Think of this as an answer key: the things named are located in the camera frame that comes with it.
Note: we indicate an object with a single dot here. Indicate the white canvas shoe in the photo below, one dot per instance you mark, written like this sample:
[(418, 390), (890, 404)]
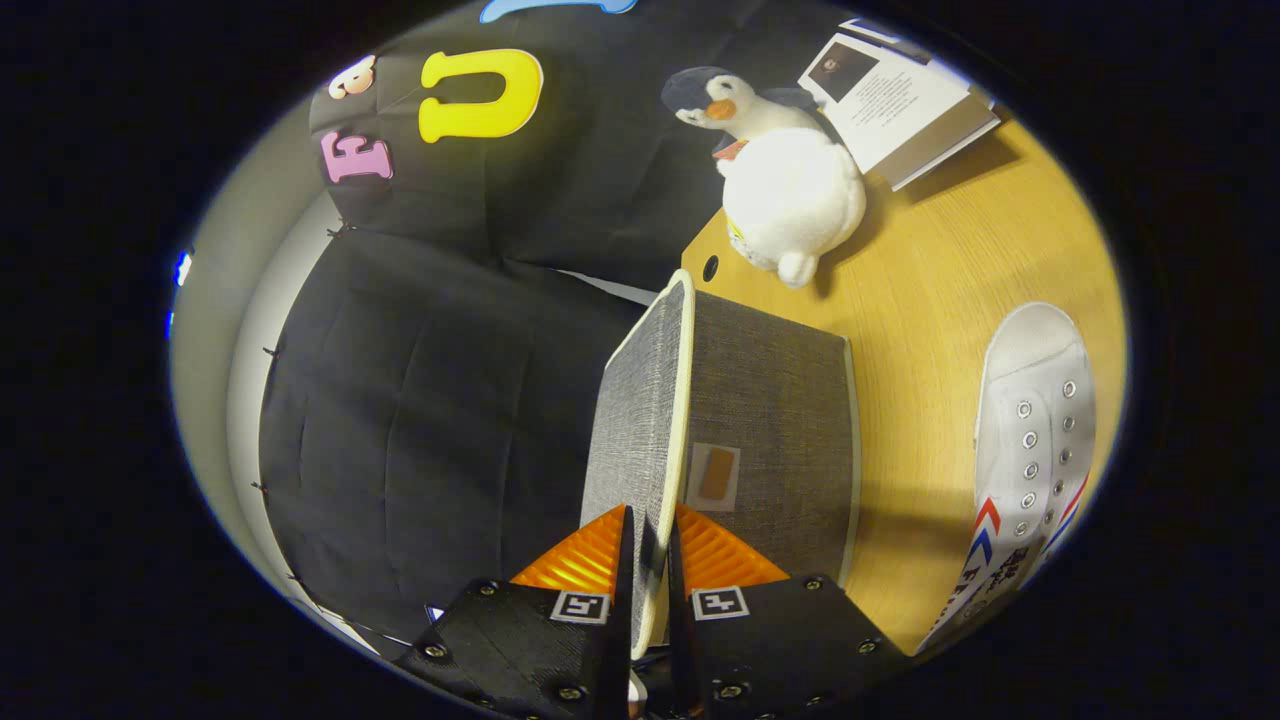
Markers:
[(1030, 400)]

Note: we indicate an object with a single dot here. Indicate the grey fabric storage box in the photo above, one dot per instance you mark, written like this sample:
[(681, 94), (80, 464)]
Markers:
[(770, 400)]

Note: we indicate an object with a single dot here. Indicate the white portrait cover book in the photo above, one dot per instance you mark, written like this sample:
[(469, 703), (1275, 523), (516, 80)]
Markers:
[(890, 100)]

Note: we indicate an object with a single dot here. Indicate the plain white book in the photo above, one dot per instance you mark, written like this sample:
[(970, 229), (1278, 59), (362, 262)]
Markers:
[(890, 35)]

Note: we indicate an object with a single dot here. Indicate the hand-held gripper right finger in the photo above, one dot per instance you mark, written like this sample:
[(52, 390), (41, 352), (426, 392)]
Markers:
[(683, 640)]

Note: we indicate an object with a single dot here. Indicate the white penguin plush toy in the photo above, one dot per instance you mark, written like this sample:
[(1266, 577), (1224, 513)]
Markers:
[(790, 190)]

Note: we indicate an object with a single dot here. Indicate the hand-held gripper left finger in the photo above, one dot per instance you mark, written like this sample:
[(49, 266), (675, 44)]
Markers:
[(618, 640)]

